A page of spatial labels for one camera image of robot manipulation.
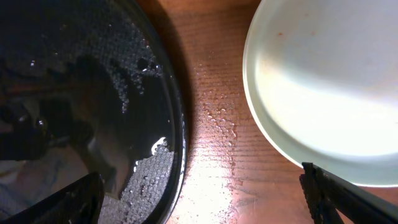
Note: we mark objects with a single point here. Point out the black round tray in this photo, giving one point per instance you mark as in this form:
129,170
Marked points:
86,86

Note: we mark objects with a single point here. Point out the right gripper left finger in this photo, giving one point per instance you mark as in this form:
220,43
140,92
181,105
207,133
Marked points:
79,202

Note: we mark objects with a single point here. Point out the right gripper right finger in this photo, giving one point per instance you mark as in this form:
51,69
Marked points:
328,195

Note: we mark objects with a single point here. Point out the light green plate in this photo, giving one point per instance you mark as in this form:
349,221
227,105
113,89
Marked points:
320,79

